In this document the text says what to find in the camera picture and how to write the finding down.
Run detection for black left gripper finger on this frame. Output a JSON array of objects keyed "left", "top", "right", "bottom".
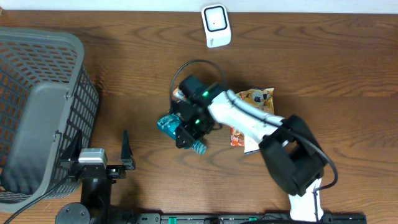
[
  {"left": 60, "top": 129, "right": 83, "bottom": 161},
  {"left": 121, "top": 130, "right": 136, "bottom": 170}
]

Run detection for blue mouthwash bottle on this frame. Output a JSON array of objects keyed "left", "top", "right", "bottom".
[{"left": 157, "top": 114, "right": 206, "bottom": 155}]

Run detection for small orange box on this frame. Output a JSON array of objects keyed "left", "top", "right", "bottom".
[{"left": 172, "top": 87, "right": 187, "bottom": 101}]

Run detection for red chocolate bar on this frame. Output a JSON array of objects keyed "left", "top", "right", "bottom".
[{"left": 230, "top": 127, "right": 244, "bottom": 147}]

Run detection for orange snack bag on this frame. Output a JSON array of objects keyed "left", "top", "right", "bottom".
[{"left": 236, "top": 88, "right": 274, "bottom": 154}]

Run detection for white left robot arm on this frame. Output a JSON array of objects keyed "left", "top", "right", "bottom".
[{"left": 55, "top": 130, "right": 136, "bottom": 223}]

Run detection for white barcode scanner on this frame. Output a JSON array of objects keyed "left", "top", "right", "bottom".
[{"left": 201, "top": 4, "right": 231, "bottom": 48}]

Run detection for grey plastic basket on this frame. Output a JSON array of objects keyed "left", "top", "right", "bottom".
[{"left": 1, "top": 27, "right": 100, "bottom": 213}]

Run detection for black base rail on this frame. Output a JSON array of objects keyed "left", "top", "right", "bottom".
[{"left": 134, "top": 213, "right": 368, "bottom": 224}]

